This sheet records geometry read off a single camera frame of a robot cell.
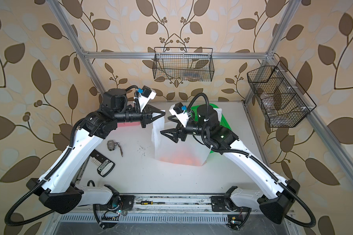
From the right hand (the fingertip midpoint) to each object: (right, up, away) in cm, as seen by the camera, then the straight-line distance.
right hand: (165, 124), depth 62 cm
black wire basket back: (+12, +39, +37) cm, 55 cm away
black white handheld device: (-39, -26, +25) cm, 53 cm away
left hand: (-2, +6, -3) cm, 7 cm away
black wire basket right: (+58, +10, +11) cm, 60 cm away
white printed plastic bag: (+11, -16, +19) cm, 27 cm away
